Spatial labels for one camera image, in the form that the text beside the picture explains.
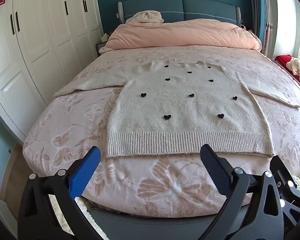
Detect pink duvet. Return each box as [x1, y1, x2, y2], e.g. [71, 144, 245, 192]
[99, 19, 262, 54]

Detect white fluffy rug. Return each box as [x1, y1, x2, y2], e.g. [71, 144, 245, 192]
[75, 196, 108, 240]

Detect cream sweater with black hearts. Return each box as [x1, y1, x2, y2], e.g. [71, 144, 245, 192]
[54, 59, 300, 158]

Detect cream knitted blanket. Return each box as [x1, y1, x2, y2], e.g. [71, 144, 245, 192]
[125, 10, 165, 24]

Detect cream chunky knit throw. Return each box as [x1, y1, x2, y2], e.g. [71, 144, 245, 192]
[286, 57, 300, 88]

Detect white wardrobe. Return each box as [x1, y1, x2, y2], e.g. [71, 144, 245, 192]
[0, 0, 103, 144]

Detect pale curtain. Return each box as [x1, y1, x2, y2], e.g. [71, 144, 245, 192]
[250, 0, 275, 55]

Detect white fluffy throw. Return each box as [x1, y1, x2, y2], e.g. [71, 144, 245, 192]
[292, 175, 300, 193]

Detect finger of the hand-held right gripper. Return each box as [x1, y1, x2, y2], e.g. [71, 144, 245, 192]
[269, 155, 300, 230]

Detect pink butterfly print blanket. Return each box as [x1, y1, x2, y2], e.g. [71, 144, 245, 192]
[22, 45, 300, 218]

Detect window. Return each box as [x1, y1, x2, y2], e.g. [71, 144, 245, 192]
[272, 0, 300, 63]

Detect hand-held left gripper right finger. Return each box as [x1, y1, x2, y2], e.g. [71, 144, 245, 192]
[199, 144, 290, 240]

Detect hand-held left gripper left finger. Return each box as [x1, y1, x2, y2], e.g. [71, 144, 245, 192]
[18, 145, 108, 240]

